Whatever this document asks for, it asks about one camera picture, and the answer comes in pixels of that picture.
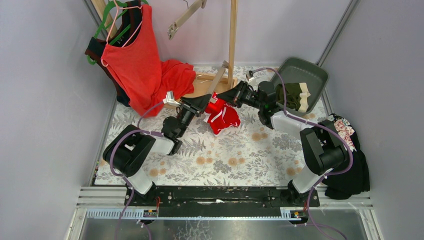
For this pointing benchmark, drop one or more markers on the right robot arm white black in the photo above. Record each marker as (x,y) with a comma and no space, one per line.
(323,149)

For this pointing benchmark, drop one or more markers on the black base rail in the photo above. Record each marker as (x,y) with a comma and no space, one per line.
(214,201)

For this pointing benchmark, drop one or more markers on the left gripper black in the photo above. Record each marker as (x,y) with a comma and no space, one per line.
(191,105)

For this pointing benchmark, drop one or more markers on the green plastic hanger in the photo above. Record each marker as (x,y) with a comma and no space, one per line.
(115,22)

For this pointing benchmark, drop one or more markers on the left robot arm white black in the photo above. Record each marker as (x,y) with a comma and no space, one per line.
(127,152)

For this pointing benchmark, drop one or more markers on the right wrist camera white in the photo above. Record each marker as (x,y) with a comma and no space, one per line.
(250,76)

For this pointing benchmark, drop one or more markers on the red underwear with white lettering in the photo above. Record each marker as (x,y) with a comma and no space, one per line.
(220,115)

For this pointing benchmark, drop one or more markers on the red tank top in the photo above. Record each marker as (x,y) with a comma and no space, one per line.
(139,71)

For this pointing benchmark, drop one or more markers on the dark striped garment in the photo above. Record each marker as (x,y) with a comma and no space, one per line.
(131,18)

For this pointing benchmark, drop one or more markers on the wooden clothes rack stand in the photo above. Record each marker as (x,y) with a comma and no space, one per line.
(223,80)

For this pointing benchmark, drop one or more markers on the olive green underwear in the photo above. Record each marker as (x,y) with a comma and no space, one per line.
(295,97)

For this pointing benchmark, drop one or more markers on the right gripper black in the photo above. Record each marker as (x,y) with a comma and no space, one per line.
(238,94)

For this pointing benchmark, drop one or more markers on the floral table cloth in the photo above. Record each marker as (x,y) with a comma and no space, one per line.
(248,155)

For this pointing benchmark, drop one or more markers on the grey plastic bin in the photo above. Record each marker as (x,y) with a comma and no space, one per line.
(297,70)

